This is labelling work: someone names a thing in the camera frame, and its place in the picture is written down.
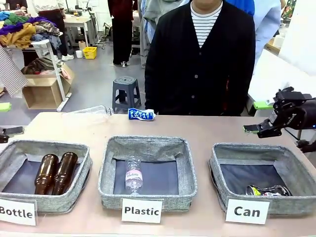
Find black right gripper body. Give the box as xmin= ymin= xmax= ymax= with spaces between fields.
xmin=271 ymin=86 xmax=316 ymax=130

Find brown glass bottle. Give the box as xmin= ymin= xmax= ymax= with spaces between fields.
xmin=52 ymin=151 xmax=79 ymax=196
xmin=34 ymin=154 xmax=60 ymax=196

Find crushed black can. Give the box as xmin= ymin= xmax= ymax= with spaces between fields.
xmin=246 ymin=184 xmax=292 ymax=198

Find clear bottle with pink label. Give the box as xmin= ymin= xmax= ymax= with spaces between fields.
xmin=125 ymin=158 xmax=145 ymax=196

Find grey fabric basket labelled Can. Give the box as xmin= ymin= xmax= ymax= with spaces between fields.
xmin=208 ymin=142 xmax=316 ymax=217

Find white Can label card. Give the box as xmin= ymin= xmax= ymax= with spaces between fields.
xmin=225 ymin=198 xmax=271 ymax=225

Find grey fabric basket labelled Bottle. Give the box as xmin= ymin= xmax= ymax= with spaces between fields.
xmin=0 ymin=139 xmax=93 ymax=214

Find grey fabric basket labelled Plastic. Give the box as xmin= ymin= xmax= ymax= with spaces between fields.
xmin=97 ymin=135 xmax=198 ymax=212

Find crushed blue Sweat can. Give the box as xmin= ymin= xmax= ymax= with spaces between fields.
xmin=127 ymin=108 xmax=157 ymax=121

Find white foam board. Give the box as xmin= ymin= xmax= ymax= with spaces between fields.
xmin=247 ymin=48 xmax=316 ymax=117

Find checked cloth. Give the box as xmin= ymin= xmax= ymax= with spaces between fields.
xmin=0 ymin=45 xmax=28 ymax=98

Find large cardboard box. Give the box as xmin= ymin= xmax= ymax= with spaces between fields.
xmin=21 ymin=63 xmax=75 ymax=110

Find clothes in cardboard box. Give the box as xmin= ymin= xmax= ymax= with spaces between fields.
xmin=21 ymin=57 xmax=65 ymax=75

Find clear unlabelled plastic bottle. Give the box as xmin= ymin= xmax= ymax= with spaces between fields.
xmin=61 ymin=104 xmax=115 ymax=124

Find colourful clothes pile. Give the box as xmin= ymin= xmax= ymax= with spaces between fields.
xmin=0 ymin=12 xmax=63 ymax=49

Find bystander in light blue shirt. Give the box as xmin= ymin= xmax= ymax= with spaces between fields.
xmin=227 ymin=0 xmax=282 ymax=66

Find white Bottle label card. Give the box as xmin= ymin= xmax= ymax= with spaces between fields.
xmin=0 ymin=198 xmax=38 ymax=227

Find person in black cardigan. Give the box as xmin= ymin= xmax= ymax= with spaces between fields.
xmin=144 ymin=0 xmax=256 ymax=117

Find bystander with white shoes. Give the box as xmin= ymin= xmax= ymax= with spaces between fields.
xmin=33 ymin=0 xmax=75 ymax=61

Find yellow plastic crate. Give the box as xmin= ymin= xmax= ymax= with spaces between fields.
xmin=82 ymin=46 xmax=98 ymax=60

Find white background desk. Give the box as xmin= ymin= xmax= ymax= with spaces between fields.
xmin=64 ymin=14 xmax=92 ymax=47

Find grey plastic stool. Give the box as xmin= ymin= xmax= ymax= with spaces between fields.
xmin=112 ymin=76 xmax=142 ymax=114

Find bystander in dark red top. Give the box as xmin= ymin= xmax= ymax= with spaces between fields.
xmin=108 ymin=0 xmax=136 ymax=67

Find white Plastic label card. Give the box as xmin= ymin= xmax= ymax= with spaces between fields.
xmin=121 ymin=197 xmax=163 ymax=224

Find dark right cable hose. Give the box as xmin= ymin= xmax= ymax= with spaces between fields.
xmin=297 ymin=139 xmax=316 ymax=154

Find white metal table frame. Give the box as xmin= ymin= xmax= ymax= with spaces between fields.
xmin=4 ymin=39 xmax=73 ymax=113

